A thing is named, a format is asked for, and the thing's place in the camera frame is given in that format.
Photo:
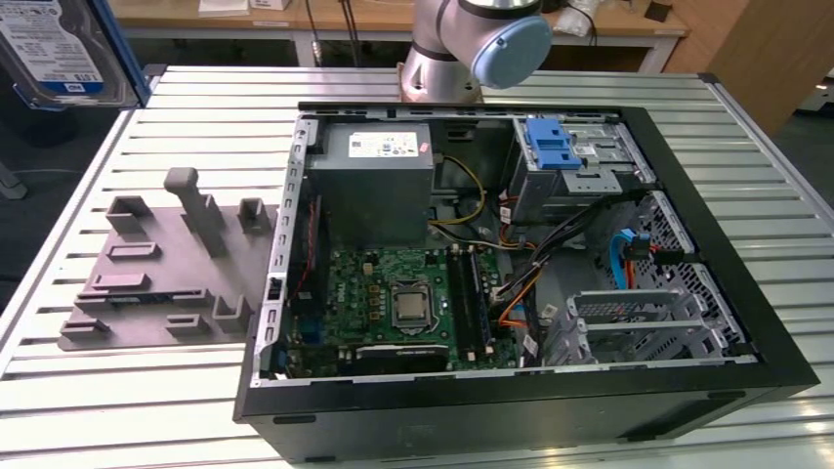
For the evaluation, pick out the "hard disk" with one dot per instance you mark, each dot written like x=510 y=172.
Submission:
x=59 y=49

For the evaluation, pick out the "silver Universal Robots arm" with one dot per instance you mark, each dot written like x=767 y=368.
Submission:
x=437 y=73

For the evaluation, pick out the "grey power supply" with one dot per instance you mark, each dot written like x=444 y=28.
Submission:
x=372 y=205

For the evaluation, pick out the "green motherboard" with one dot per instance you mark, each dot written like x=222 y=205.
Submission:
x=356 y=273

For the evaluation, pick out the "silver CPU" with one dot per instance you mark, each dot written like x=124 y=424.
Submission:
x=412 y=308

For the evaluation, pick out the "black RAM slot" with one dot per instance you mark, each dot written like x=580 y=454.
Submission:
x=464 y=303

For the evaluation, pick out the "black graphics card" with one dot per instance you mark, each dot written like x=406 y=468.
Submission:
x=398 y=359

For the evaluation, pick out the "blue drive latch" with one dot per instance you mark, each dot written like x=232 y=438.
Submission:
x=551 y=146

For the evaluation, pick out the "metal optical drive cage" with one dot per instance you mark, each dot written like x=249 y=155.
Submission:
x=587 y=183

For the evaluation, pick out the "black PC case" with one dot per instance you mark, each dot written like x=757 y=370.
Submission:
x=457 y=420

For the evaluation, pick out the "grey parts rack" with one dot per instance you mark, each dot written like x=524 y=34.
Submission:
x=170 y=273

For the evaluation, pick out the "wooden desk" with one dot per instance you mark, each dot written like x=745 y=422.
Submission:
x=196 y=22

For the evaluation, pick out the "white paper box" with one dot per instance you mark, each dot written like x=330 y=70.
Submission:
x=224 y=7

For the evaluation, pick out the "small black desk object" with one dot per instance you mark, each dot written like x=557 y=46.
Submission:
x=660 y=11

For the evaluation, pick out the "grey furniture foot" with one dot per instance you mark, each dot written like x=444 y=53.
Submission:
x=14 y=188

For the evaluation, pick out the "brown wooden cabinet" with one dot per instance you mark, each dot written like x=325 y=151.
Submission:
x=769 y=49

